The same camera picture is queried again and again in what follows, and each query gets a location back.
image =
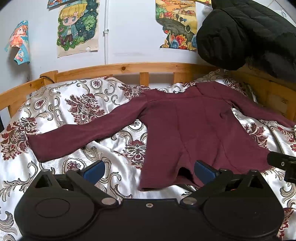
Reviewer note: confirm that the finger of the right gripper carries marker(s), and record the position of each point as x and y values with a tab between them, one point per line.
284	162

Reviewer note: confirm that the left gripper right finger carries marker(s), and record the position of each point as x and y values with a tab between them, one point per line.
215	182

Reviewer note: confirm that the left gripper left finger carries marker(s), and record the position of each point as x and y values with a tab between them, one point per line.
84	180

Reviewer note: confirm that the maroon long-sleeve shirt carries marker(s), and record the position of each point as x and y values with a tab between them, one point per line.
197	124

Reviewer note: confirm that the floral satin bedspread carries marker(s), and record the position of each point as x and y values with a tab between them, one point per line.
78	102

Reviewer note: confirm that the black puffer jacket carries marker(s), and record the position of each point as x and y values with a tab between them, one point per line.
238	32

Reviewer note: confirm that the blonde anime character poster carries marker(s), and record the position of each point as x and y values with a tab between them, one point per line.
77	31

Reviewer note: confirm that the orange-haired anime poster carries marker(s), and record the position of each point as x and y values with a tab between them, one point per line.
20	39

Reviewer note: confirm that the autumn landscape poster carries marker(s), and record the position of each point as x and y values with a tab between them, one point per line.
179	22

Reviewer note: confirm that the wooden bed frame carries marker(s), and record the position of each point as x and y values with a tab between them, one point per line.
271	92

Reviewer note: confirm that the white wall conduit pipe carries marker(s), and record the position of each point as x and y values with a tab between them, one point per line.
105	32

